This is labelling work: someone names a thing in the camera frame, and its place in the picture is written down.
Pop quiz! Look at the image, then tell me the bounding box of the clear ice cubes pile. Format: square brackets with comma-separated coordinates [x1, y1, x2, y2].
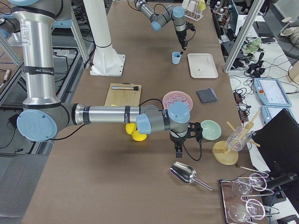
[164, 93, 192, 109]

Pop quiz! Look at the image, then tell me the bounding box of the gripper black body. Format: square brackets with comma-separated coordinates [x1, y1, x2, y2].
[176, 30, 187, 43]
[169, 129, 188, 146]

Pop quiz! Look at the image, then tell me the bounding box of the wooden cup stand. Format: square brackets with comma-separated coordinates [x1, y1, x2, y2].
[212, 111, 260, 165]

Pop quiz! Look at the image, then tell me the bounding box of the cream plastic tray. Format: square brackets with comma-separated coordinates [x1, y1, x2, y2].
[187, 53, 218, 79]

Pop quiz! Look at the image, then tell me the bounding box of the metal ice scoop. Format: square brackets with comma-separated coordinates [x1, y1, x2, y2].
[170, 161, 213, 191]

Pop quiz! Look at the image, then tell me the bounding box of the metal muddler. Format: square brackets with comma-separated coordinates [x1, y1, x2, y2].
[111, 86, 139, 91]

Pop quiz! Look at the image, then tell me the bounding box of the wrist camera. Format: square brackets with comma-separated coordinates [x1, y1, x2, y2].
[188, 122, 203, 142]
[186, 22, 196, 32]

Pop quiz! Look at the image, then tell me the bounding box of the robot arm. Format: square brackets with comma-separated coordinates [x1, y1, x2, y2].
[127, 0, 189, 50]
[9, 0, 191, 158]

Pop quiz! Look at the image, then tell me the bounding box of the aluminium frame post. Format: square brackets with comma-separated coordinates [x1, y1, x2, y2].
[223, 0, 264, 74]

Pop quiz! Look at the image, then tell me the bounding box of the clear textured glass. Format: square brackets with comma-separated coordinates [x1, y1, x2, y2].
[226, 126, 252, 152]

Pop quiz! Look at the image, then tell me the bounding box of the white cup rack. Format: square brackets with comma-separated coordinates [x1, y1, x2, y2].
[181, 0, 206, 21]

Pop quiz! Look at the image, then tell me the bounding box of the teach pendant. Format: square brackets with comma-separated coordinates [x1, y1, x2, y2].
[253, 78, 292, 107]
[261, 105, 294, 124]

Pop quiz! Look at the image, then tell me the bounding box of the grey folded cloth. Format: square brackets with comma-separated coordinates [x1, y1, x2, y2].
[196, 87, 218, 104]

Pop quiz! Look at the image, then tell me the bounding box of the metal glass rack tray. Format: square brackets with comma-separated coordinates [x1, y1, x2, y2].
[219, 173, 280, 224]

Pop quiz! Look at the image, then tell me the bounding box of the mint green bowl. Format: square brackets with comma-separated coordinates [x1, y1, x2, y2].
[201, 120, 222, 140]

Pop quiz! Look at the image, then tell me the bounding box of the wooden cutting board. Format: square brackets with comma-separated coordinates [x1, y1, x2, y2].
[105, 83, 142, 106]

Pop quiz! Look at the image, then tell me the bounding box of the wine glass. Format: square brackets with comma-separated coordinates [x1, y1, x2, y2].
[232, 177, 267, 196]
[228, 199, 266, 224]

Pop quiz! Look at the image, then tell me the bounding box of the yellow lemon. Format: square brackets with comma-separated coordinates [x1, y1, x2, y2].
[131, 130, 147, 141]
[125, 123, 137, 135]

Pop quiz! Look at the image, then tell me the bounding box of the light blue plastic cup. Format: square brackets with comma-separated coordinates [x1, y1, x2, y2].
[172, 52, 181, 65]

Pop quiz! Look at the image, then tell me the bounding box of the black monitor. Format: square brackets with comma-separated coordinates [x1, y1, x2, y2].
[251, 108, 299, 180]

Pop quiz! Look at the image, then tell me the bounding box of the pink bowl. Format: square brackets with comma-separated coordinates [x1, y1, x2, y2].
[162, 91, 194, 112]

